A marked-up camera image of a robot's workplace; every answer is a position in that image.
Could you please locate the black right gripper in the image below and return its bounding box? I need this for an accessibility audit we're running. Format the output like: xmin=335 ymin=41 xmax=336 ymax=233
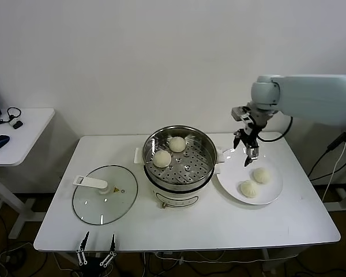
xmin=232 ymin=126 xmax=262 ymax=167

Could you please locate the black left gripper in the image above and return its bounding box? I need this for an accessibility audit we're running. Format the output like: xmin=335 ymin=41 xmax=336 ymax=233
xmin=76 ymin=231 xmax=118 ymax=272

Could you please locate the white steamed baozi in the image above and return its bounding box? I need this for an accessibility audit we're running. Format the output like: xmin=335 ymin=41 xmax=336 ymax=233
xmin=168 ymin=136 xmax=187 ymax=153
xmin=152 ymin=150 xmax=172 ymax=169
xmin=252 ymin=167 xmax=272 ymax=185
xmin=239 ymin=180 xmax=260 ymax=200

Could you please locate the stainless steel steamer basket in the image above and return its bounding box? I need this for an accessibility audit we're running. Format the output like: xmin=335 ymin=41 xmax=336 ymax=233
xmin=142 ymin=125 xmax=219 ymax=185

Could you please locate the white round plate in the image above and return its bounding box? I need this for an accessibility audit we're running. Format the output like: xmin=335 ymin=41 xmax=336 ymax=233
xmin=216 ymin=148 xmax=285 ymax=206

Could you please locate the white electric cooker pot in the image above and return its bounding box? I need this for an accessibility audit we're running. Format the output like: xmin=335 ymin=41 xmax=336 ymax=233
xmin=134 ymin=146 xmax=233 ymax=209

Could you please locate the white table leg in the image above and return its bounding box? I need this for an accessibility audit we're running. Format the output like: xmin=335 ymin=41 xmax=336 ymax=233
xmin=262 ymin=248 xmax=278 ymax=272

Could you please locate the white side table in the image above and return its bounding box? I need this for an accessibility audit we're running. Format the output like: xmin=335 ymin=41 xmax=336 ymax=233
xmin=0 ymin=108 xmax=56 ymax=240

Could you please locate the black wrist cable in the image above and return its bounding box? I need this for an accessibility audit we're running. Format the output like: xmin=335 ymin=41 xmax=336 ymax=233
xmin=258 ymin=115 xmax=294 ymax=142

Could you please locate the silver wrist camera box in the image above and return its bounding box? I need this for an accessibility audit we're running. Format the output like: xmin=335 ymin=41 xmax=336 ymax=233
xmin=231 ymin=106 xmax=251 ymax=121

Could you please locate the glass lid with white handle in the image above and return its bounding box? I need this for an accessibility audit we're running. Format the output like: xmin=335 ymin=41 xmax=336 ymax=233
xmin=72 ymin=164 xmax=139 ymax=226

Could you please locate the white hanging cable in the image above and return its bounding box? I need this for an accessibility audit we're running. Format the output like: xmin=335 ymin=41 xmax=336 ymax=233
xmin=322 ymin=135 xmax=346 ymax=203

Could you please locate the black cable with adapter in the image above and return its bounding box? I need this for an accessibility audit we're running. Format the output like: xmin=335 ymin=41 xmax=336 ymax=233
xmin=308 ymin=123 xmax=346 ymax=182

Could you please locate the black looped earphone cable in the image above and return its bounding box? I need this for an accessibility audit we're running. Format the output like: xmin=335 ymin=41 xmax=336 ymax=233
xmin=0 ymin=107 xmax=22 ymax=125

